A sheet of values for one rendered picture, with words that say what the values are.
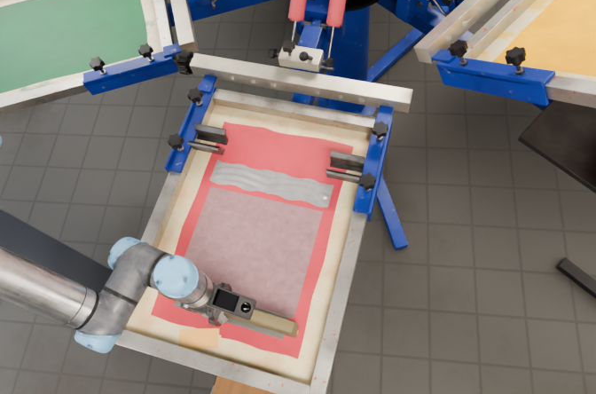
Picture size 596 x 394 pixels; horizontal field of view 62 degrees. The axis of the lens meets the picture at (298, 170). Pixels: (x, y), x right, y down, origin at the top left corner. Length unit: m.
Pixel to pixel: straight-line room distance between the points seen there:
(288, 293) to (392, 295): 1.03
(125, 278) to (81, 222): 1.72
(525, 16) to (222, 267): 1.08
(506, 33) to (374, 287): 1.27
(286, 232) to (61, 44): 1.08
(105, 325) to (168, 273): 0.15
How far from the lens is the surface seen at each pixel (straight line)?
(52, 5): 2.13
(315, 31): 1.60
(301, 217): 1.39
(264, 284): 1.35
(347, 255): 1.31
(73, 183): 2.86
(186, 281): 0.98
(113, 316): 1.04
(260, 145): 1.50
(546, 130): 1.59
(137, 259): 1.04
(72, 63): 1.91
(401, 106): 1.47
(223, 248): 1.40
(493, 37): 1.49
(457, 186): 2.50
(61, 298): 1.00
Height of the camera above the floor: 2.25
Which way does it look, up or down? 64 degrees down
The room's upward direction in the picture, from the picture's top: 14 degrees counter-clockwise
